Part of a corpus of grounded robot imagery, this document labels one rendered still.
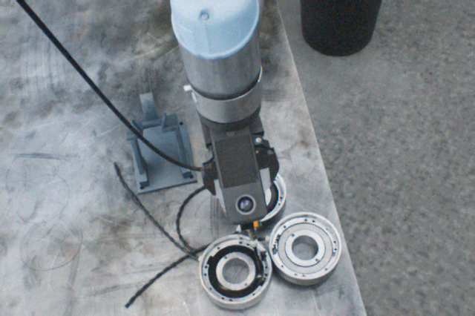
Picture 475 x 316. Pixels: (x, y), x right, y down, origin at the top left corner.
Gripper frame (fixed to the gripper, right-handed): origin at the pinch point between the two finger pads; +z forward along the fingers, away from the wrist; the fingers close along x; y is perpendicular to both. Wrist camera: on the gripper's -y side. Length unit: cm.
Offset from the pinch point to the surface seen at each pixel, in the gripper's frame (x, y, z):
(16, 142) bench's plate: 36.7, 28.2, 13.0
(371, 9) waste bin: -61, 98, 72
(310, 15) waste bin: -41, 105, 76
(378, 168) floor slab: -49, 49, 93
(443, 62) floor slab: -86, 86, 94
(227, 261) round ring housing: 4.2, -3.9, 10.3
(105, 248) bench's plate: 22.7, 3.8, 13.0
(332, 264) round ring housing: -10.4, -8.3, 9.4
